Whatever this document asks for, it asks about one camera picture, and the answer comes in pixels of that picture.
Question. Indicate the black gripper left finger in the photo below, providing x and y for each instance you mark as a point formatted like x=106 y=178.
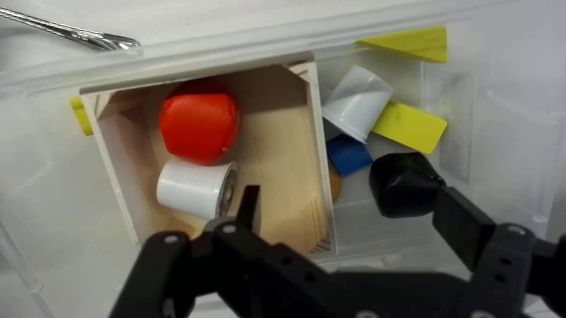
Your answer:
x=171 y=266

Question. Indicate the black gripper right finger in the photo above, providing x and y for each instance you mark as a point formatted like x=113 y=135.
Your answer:
x=502 y=259

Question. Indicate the small wooden box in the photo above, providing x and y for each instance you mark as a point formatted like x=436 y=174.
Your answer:
x=284 y=148

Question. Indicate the clear plastic container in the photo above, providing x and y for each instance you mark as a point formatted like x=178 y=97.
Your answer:
x=519 y=118

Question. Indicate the white coffee pod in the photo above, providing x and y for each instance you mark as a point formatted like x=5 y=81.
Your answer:
x=357 y=104
x=192 y=188

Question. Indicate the black faceted ball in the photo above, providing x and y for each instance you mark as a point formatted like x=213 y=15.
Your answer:
x=404 y=185

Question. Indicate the red ball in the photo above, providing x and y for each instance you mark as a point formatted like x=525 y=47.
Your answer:
x=199 y=121

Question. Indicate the yellow rectangular block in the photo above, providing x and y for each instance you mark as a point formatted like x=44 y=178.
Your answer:
x=410 y=127

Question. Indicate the small yellow block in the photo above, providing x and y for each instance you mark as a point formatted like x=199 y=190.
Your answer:
x=83 y=116

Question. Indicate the small orange piece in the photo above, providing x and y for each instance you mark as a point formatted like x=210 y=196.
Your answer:
x=335 y=185

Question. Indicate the blue block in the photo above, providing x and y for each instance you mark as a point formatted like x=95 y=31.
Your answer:
x=350 y=155

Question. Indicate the yellow tape piece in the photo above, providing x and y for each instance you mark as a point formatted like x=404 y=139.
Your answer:
x=422 y=45

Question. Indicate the metal spoon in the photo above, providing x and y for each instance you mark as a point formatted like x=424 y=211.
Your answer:
x=107 y=40

